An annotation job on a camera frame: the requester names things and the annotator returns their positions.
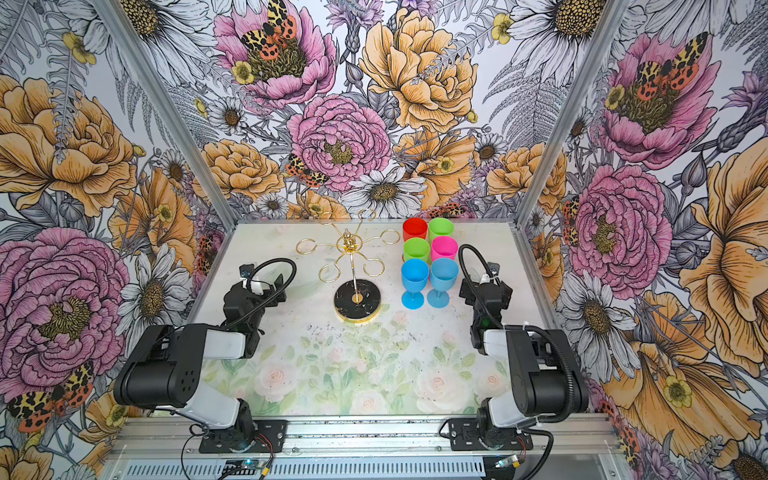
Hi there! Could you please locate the red wine glass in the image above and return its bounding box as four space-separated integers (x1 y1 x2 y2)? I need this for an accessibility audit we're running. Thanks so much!
402 217 428 241

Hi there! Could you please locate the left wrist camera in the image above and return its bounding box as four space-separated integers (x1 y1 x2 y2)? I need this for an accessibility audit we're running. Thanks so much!
239 264 255 281

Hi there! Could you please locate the aluminium corner post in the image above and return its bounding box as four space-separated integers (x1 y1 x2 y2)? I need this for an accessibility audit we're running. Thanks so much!
94 1 238 233
515 0 630 229

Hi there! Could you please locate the white perforated cable duct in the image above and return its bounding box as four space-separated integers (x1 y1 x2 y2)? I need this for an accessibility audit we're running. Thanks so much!
106 456 486 479

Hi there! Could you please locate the blue wine glass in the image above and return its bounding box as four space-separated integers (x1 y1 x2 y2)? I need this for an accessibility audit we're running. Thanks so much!
401 258 430 310
427 258 459 308

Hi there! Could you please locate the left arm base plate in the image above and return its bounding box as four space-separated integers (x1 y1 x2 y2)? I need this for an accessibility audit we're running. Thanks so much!
199 419 288 454

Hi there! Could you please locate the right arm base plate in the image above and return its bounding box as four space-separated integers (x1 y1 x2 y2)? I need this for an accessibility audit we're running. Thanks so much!
439 417 533 451

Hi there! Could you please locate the left aluminium corner post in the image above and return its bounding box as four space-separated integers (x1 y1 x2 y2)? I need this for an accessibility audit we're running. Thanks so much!
94 1 238 233

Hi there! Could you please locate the pink wine glass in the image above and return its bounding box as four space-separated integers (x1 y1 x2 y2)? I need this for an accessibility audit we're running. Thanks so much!
430 235 459 262

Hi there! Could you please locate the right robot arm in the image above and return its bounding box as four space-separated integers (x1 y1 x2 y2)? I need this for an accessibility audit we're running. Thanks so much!
457 244 589 449

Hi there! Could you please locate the gold wire glass rack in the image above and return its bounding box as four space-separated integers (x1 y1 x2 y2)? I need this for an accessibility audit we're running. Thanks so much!
295 210 401 325

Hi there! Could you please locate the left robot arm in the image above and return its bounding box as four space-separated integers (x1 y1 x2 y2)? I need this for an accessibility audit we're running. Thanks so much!
113 258 297 451

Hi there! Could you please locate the aluminium front rail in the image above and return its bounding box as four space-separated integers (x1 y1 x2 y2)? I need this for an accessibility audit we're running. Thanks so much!
108 414 620 461

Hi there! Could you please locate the right aluminium corner post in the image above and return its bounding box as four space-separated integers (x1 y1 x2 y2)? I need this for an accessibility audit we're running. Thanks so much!
515 0 630 229

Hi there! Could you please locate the green wine glass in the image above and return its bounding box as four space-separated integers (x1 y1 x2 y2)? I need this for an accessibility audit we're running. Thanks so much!
428 217 455 242
403 237 431 264

